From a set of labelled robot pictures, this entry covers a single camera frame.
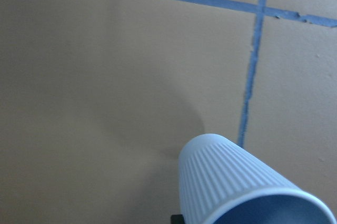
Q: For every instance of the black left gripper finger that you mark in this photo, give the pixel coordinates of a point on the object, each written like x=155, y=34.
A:
x=177, y=219

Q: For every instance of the blue ribbed plastic cup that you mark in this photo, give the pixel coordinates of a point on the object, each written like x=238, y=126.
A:
x=219, y=182

